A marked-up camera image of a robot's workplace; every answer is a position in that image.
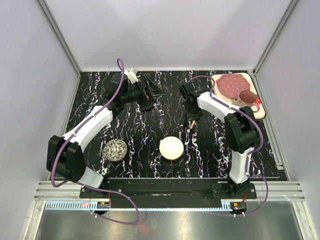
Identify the aluminium front rail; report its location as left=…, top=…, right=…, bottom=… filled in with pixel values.
left=35, top=178, right=305, bottom=202

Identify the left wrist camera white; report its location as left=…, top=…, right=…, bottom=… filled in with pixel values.
left=124, top=67, right=139, bottom=85

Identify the white cable duct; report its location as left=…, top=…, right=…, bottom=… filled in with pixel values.
left=45, top=200, right=232, bottom=212

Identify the pink mug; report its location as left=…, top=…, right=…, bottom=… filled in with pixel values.
left=235, top=90, right=260, bottom=113

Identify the left aluminium frame post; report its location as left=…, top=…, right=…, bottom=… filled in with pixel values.
left=36, top=0, right=82, bottom=76

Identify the leaf patterned bowl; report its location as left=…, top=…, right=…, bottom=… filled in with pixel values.
left=102, top=138, right=128, bottom=162

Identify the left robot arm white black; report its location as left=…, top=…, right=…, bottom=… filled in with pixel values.
left=46, top=71, right=165, bottom=198

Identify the white round bowl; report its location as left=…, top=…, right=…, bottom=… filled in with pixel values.
left=159, top=136, right=184, bottom=161

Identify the right aluminium frame post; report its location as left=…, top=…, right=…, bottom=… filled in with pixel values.
left=252, top=0, right=300, bottom=75

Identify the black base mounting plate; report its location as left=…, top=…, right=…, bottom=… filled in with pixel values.
left=79, top=178, right=257, bottom=210

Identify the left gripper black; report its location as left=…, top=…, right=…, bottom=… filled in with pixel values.
left=121, top=74, right=166, bottom=108

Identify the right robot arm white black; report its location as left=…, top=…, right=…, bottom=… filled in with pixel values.
left=179, top=82, right=263, bottom=199

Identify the pink dotted plate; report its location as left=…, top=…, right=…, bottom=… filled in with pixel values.
left=216, top=73, right=250, bottom=100

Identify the aluminium frame post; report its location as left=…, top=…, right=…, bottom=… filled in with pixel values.
left=36, top=0, right=82, bottom=76
left=252, top=0, right=300, bottom=75

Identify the pink phone case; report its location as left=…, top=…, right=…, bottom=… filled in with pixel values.
left=189, top=119, right=196, bottom=130

